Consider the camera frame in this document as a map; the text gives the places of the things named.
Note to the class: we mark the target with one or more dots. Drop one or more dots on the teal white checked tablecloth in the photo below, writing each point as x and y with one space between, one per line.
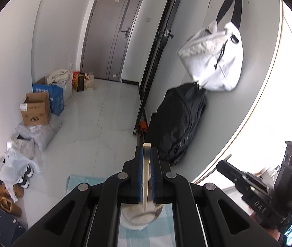
84 182

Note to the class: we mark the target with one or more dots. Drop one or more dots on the black framed door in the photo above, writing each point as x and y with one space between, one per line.
156 56

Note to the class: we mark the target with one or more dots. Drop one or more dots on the translucent white plastic bag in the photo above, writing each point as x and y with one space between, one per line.
12 169

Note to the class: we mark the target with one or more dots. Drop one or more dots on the black backpack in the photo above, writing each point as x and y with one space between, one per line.
176 123

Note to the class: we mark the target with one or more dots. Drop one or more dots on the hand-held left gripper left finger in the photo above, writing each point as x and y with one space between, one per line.
139 175

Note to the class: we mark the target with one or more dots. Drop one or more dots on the blue cardboard box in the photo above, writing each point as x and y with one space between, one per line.
57 100

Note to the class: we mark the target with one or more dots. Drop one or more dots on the grey entrance door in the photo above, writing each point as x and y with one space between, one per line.
104 43

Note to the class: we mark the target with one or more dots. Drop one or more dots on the white hanging bag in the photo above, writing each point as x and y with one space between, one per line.
212 56

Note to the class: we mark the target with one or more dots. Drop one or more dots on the grey mailing bag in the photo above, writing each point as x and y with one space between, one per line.
45 133

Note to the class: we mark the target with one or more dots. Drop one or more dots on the white parcel bag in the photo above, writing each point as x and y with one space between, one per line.
22 146

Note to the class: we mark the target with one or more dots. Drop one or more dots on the person's right hand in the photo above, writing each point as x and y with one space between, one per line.
273 234

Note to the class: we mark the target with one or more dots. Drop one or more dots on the yellow black paper bag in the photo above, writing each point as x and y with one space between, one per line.
80 83

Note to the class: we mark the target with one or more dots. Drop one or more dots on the white cylindrical utensil holder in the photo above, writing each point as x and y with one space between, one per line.
138 218

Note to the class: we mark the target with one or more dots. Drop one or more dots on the red orange bag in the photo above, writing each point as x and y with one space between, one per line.
75 75

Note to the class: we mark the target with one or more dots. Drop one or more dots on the brown cardboard box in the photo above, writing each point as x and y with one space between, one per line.
35 110

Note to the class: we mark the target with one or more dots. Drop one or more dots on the black white sneaker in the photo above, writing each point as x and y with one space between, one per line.
24 183
29 172

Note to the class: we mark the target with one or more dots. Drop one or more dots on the orange black tool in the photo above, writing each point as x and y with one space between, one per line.
142 128

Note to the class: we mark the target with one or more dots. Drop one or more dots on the cream canvas tote bag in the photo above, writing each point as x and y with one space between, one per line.
58 76

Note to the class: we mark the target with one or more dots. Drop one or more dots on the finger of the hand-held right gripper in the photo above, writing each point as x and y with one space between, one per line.
233 177

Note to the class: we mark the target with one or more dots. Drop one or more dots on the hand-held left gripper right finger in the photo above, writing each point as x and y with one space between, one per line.
154 175

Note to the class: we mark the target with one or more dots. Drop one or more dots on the beige plastic bag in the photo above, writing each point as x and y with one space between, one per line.
90 82

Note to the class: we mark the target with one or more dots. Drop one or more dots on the light wooden chopstick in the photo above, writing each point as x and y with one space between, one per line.
158 206
146 175

